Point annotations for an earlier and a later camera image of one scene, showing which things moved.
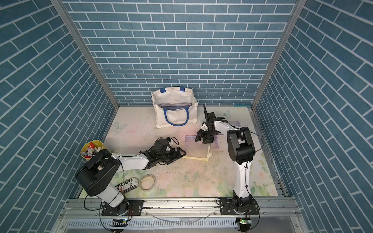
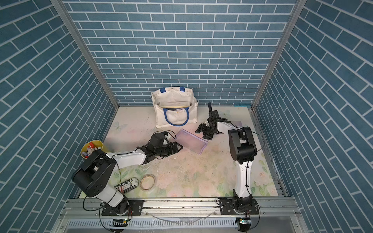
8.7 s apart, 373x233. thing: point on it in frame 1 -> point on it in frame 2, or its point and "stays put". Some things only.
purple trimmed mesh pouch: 214,145 -> 191,142
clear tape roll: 147,182 stays put
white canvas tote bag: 174,107 stays put
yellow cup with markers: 90,148 stays put
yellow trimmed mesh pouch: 195,150 -> 175,105
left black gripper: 174,157 -> 172,150
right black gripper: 200,135 stays put
